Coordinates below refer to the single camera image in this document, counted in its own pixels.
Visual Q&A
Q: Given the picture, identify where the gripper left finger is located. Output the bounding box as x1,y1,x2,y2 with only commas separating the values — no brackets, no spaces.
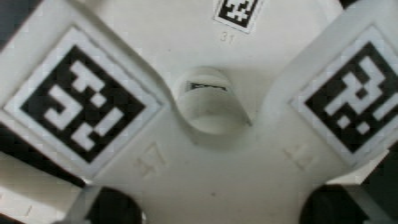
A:
55,185,146,224

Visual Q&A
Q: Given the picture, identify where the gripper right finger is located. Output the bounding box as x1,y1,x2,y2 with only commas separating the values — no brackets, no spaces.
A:
299,184,398,224

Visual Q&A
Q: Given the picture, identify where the white cylindrical table leg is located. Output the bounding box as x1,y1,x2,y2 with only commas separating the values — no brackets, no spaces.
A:
174,67,251,135

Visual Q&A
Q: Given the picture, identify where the white cross table base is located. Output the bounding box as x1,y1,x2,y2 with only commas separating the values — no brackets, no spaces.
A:
0,0,398,224

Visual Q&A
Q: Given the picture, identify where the white round table top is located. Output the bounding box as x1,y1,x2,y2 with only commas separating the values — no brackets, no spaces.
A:
77,0,343,110

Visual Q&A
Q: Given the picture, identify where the white front fence bar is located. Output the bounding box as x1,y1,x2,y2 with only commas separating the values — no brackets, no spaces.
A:
0,153,82,224

